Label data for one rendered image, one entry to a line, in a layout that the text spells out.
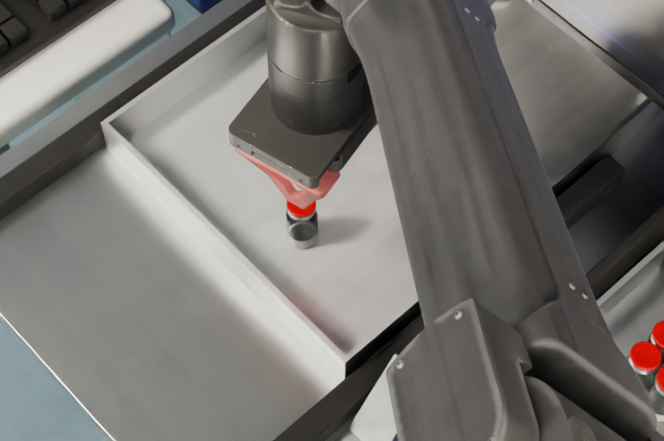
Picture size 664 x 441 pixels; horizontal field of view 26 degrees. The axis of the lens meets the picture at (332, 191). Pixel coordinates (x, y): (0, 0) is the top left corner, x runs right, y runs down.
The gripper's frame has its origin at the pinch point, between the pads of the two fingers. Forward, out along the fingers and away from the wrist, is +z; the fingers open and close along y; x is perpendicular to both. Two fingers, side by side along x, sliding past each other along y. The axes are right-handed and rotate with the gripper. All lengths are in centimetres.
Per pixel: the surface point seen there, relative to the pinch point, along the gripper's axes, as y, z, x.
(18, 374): 2, 98, 48
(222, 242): -5.5, 5.2, 3.9
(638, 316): 6.5, 7.9, -22.7
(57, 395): 2, 98, 41
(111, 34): 10.8, 16.9, 27.4
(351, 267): -0.9, 8.3, -3.7
